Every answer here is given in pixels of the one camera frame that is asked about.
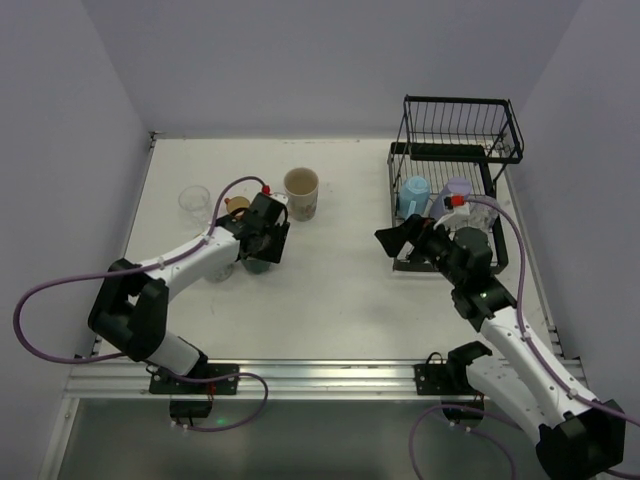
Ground clear faceted glass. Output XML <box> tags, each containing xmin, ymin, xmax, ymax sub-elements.
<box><xmin>468</xmin><ymin>197</ymin><xmax>499</xmax><ymax>232</ymax></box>

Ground black wire dish rack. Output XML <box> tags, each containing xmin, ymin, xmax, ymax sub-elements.
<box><xmin>387</xmin><ymin>94</ymin><xmax>526</xmax><ymax>274</ymax></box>

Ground orange ceramic mug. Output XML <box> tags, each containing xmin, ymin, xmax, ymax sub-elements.
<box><xmin>224</xmin><ymin>196</ymin><xmax>250</xmax><ymax>217</ymax></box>

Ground clear plastic tumbler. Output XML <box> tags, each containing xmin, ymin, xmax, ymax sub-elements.
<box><xmin>178</xmin><ymin>185</ymin><xmax>213</xmax><ymax>235</ymax></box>

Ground purple cable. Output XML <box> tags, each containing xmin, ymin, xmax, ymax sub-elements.
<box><xmin>407</xmin><ymin>194</ymin><xmax>640</xmax><ymax>480</ymax></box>
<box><xmin>12</xmin><ymin>174</ymin><xmax>271</xmax><ymax>434</ymax></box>

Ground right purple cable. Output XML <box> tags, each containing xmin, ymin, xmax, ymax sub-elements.
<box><xmin>407</xmin><ymin>194</ymin><xmax>640</xmax><ymax>480</ymax></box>

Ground white floral mug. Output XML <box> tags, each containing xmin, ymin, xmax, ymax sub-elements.
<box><xmin>205</xmin><ymin>264</ymin><xmax>234</xmax><ymax>283</ymax></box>

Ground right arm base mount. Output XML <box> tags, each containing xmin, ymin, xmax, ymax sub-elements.
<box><xmin>413</xmin><ymin>341</ymin><xmax>493</xmax><ymax>427</ymax></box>

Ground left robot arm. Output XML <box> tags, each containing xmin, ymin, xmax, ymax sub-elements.
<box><xmin>88</xmin><ymin>192</ymin><xmax>290</xmax><ymax>377</ymax></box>

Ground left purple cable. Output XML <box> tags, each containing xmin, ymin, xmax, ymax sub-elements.
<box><xmin>12</xmin><ymin>174</ymin><xmax>271</xmax><ymax>434</ymax></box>

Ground dark teal cup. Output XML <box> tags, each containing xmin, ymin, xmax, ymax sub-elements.
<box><xmin>241</xmin><ymin>258</ymin><xmax>271</xmax><ymax>275</ymax></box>

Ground beige seahorse mug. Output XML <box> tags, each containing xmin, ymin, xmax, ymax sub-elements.
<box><xmin>283</xmin><ymin>167</ymin><xmax>319</xmax><ymax>221</ymax></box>

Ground light blue faceted mug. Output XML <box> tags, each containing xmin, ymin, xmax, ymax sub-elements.
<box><xmin>397</xmin><ymin>176</ymin><xmax>431</xmax><ymax>220</ymax></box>

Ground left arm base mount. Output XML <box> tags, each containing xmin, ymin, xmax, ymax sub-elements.
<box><xmin>149</xmin><ymin>360</ymin><xmax>240</xmax><ymax>427</ymax></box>

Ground lavender plastic cup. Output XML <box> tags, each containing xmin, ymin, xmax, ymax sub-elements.
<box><xmin>429</xmin><ymin>177</ymin><xmax>472</xmax><ymax>220</ymax></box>

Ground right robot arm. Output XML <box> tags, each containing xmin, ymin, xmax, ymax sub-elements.
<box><xmin>375</xmin><ymin>215</ymin><xmax>626</xmax><ymax>479</ymax></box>

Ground aluminium mounting rail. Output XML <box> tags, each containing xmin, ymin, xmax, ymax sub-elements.
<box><xmin>62</xmin><ymin>355</ymin><xmax>596</xmax><ymax>401</ymax></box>

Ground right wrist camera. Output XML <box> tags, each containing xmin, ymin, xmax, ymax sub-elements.
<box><xmin>433</xmin><ymin>194</ymin><xmax>470</xmax><ymax>231</ymax></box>

